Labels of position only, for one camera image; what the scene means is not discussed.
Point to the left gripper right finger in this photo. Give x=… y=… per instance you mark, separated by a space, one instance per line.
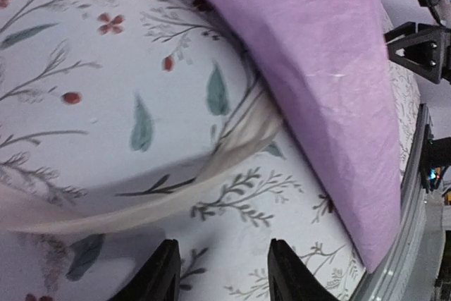
x=289 y=279

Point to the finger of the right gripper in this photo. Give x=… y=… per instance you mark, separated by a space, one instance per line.
x=421 y=48

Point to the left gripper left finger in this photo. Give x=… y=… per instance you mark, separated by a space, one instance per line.
x=158 y=279

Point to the cream ribbon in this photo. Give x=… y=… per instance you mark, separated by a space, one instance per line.
x=254 y=131

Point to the purple flower bouquet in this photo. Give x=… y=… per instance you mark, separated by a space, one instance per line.
x=326 y=64

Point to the floral patterned table mat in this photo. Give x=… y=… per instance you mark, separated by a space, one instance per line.
x=101 y=98

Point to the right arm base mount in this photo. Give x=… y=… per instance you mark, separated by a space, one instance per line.
x=434 y=154

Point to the aluminium front rail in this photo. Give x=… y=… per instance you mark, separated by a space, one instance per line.
x=411 y=267

